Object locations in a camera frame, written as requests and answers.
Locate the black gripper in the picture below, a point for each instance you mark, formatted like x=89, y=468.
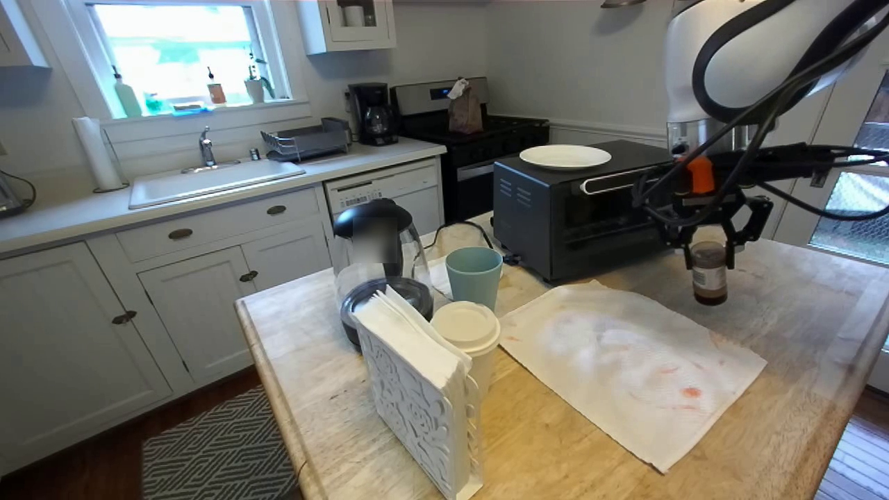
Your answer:
x=717, y=211

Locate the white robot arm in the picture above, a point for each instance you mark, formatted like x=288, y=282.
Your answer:
x=739, y=57

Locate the white stained towel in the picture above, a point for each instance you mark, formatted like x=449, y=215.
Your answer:
x=628, y=369

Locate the white spray bottle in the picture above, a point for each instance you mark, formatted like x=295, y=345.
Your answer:
x=254, y=87

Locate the small brown bottle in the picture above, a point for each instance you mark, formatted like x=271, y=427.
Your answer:
x=215, y=90

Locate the green soap bottle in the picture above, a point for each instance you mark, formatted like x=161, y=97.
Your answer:
x=125, y=97

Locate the paper towel roll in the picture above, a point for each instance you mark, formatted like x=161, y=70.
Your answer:
x=97, y=154

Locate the orange clip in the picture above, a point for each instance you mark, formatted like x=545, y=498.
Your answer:
x=702, y=176

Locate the glass door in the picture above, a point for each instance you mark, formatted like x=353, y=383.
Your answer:
x=856, y=211

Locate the black toaster oven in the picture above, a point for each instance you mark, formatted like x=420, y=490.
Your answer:
x=556, y=218

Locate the white plate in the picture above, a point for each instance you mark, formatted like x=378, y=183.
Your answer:
x=564, y=155

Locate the teal cup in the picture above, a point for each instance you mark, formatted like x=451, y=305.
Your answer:
x=474, y=277

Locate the black kitchen stove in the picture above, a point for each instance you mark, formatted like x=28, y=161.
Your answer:
x=482, y=155

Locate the white lidded cup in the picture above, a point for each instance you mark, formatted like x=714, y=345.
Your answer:
x=467, y=327

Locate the brown paper bag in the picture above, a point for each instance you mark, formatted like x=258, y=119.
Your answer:
x=464, y=112

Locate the white napkin stack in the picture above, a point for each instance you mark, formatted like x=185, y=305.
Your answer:
x=406, y=333

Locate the white dishwasher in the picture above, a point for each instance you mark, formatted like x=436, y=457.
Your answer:
x=390, y=190

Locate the glass kettle with black lid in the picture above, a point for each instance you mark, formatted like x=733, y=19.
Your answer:
x=375, y=251

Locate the white patterned napkin holder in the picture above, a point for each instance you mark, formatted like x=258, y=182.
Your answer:
x=418, y=426

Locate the black coffee maker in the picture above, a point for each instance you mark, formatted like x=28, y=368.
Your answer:
x=374, y=113

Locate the grey dish rack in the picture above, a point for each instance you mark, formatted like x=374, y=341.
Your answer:
x=307, y=138

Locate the white kitchen sink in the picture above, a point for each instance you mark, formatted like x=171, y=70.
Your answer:
x=213, y=182

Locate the chrome faucet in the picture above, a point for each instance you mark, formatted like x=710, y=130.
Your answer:
x=206, y=147

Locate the grey patterned rug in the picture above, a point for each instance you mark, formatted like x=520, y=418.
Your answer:
x=224, y=454

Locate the blue sponge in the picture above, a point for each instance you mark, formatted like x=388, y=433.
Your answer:
x=189, y=108

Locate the white framed window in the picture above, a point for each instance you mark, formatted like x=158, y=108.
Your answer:
x=176, y=45

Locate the white base cabinets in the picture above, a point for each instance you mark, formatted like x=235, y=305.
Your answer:
x=93, y=322

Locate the white kitchen countertop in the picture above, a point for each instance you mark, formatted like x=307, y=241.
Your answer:
x=64, y=218

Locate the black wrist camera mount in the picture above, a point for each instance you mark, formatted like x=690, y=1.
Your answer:
x=779, y=163

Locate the white wall cabinet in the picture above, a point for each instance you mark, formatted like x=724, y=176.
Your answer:
x=349, y=27

